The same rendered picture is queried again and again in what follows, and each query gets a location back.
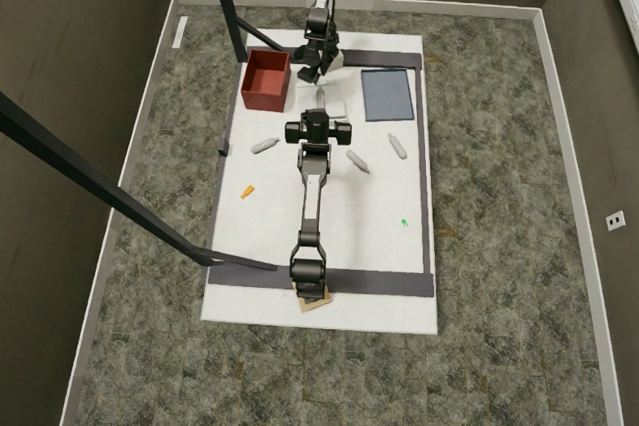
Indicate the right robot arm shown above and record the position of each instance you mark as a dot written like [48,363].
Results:
[313,167]

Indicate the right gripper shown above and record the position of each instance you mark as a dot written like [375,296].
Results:
[294,132]

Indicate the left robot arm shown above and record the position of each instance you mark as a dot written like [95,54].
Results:
[318,20]

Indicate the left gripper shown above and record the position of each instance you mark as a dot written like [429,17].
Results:
[311,75]

